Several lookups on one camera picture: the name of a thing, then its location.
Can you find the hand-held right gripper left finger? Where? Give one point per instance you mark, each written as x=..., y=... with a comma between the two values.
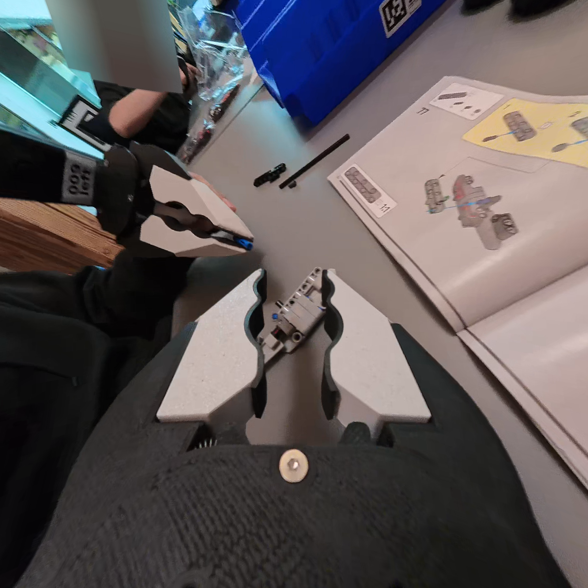
x=211, y=367

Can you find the blue toy connector pin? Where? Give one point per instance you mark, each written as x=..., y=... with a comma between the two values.
x=243, y=242

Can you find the person's left hand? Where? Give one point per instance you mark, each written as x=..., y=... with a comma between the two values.
x=215, y=193

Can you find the black toy beam with holes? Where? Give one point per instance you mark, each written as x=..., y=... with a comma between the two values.
x=270, y=175

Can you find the long black toy axle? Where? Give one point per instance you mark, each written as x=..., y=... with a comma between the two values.
x=314, y=160

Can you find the black framed white sign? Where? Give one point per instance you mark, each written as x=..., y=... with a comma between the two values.
x=80, y=117

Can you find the grey desk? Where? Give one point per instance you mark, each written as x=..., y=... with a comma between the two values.
x=298, y=229

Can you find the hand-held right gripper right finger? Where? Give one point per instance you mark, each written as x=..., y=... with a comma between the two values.
x=376, y=367

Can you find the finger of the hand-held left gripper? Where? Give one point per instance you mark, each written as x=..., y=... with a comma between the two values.
x=183, y=190
x=183, y=243

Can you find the person's black printed shirt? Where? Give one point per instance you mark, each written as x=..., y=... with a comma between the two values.
x=36, y=459

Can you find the grey toy brick assembly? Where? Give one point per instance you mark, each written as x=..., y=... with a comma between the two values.
x=294, y=317

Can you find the building instruction booklet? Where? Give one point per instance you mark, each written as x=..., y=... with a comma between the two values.
x=505, y=298

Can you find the person's left forearm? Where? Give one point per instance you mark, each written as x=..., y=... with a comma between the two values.
x=138, y=289

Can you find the clear plastic parts bag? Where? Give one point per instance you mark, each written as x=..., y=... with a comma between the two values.
x=211, y=55

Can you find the blue plastic bin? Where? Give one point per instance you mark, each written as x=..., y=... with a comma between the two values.
x=321, y=55

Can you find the wooden post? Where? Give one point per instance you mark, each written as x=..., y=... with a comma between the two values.
x=46, y=239

